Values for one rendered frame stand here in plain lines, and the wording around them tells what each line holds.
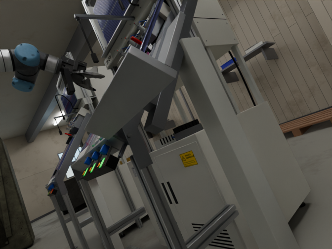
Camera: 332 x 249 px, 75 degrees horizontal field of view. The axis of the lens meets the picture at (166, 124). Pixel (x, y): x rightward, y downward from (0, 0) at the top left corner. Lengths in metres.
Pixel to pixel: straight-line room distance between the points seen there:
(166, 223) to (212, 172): 0.30
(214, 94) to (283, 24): 4.24
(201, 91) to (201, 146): 0.41
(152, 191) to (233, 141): 0.30
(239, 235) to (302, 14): 4.12
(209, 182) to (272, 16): 4.15
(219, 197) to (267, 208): 0.40
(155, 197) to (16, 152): 9.47
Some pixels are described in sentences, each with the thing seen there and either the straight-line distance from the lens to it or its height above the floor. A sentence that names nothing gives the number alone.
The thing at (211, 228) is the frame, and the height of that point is 0.31.
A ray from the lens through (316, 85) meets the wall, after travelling 4.58.
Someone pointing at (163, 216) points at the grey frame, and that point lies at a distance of 0.69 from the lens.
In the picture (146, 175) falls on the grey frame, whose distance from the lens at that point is 0.66.
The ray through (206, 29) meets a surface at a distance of 1.27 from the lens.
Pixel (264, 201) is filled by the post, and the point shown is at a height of 0.43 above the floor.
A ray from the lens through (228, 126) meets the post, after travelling 0.51.
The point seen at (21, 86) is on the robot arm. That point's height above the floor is 1.07.
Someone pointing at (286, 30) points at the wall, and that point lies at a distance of 4.68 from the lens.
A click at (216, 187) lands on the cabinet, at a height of 0.39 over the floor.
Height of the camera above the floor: 0.63
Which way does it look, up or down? 5 degrees up
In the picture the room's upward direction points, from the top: 24 degrees counter-clockwise
